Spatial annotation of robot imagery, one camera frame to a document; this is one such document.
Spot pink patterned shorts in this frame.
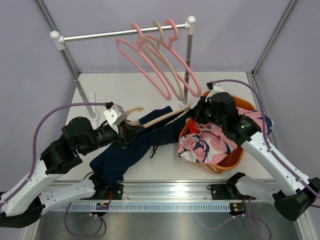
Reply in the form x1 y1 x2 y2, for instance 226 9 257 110
176 107 273 165

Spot silver clothes rack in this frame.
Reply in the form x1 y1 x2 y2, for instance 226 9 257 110
50 16 197 114

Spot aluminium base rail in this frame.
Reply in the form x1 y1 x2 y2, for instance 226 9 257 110
32 179 288 213

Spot pink plastic hanger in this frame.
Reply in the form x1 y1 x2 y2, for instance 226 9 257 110
146 19 202 98
115 22 173 101

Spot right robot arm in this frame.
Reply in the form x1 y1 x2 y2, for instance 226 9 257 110
191 92 320 222

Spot navy blue shorts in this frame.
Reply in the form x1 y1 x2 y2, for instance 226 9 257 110
89 113 190 187

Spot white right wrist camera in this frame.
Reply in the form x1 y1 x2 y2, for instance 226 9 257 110
205 81 225 102

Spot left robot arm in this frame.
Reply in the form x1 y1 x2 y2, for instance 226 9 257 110
0 117 145 228

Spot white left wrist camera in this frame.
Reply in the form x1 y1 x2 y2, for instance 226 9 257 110
103 104 126 134

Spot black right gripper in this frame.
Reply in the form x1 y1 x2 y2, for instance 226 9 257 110
188 95 226 128

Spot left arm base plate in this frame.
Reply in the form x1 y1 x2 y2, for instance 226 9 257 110
100 183 124 201

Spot orange plastic basket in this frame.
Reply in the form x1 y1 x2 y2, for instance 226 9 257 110
179 95 256 174

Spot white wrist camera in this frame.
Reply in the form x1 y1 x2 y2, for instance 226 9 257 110
205 81 225 102
103 104 126 134

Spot orange shorts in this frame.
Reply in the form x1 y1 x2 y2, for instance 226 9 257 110
189 119 208 134

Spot beige plastic hanger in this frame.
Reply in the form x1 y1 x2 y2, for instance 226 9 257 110
141 20 185 101
121 104 192 131

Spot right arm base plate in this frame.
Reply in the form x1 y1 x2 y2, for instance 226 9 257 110
207 183 250 200

